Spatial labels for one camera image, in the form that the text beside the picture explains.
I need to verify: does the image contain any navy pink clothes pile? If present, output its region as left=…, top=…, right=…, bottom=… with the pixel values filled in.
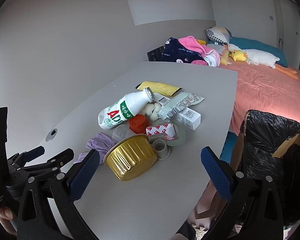
left=160, top=36, right=221, bottom=67

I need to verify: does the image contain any yellow snack packet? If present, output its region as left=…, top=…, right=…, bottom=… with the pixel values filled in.
left=135, top=81, right=181, bottom=96

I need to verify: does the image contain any patterned grey pillow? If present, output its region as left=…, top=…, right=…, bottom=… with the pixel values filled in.
left=205, top=27, right=232, bottom=45

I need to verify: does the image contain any white crumpled tissue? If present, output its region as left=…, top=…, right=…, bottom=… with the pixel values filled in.
left=143, top=102, right=161, bottom=121

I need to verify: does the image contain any pink bed sheet mattress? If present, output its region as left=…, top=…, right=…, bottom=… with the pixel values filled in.
left=219, top=60, right=300, bottom=134

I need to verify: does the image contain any gold foil bowl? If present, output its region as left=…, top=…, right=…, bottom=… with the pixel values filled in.
left=103, top=134, right=157, bottom=181

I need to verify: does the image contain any clear plastic cup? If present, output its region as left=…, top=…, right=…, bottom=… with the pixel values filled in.
left=111, top=124, right=136, bottom=144

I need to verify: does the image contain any black trash bag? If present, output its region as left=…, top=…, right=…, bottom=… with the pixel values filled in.
left=230, top=109, right=300, bottom=228

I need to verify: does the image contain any black wall socket panel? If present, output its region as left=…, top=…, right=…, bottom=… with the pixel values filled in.
left=147, top=46, right=164, bottom=61

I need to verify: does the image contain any cardboard bin box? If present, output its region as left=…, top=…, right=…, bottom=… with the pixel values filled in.
left=230, top=110, right=300, bottom=177

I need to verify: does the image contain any teal pillow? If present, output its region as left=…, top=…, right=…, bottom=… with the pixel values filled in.
left=229, top=37, right=288, bottom=67

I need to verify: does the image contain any purple bag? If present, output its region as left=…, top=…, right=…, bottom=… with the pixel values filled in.
left=86, top=132, right=115, bottom=164

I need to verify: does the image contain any yellow long plush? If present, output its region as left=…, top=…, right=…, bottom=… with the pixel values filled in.
left=220, top=49, right=229, bottom=65

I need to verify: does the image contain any white long carton box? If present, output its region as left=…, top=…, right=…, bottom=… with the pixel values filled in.
left=154, top=93, right=201, bottom=131

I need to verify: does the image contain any white goose plush toy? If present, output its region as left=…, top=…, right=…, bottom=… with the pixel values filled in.
left=228, top=44, right=299, bottom=80

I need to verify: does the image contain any white AD milk bottle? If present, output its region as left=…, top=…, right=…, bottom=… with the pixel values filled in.
left=98, top=87, right=155, bottom=130

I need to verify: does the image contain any grey printed wrapper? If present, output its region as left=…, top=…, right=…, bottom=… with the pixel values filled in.
left=157, top=92, right=204, bottom=120

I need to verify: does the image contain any orange plastic lid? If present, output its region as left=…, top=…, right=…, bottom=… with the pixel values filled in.
left=129, top=114, right=150, bottom=134

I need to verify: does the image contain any person's left hand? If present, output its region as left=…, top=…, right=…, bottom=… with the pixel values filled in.
left=0, top=207, right=17, bottom=236

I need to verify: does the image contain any yellow duck plush toy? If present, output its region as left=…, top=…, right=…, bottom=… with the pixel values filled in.
left=230, top=50, right=247, bottom=62

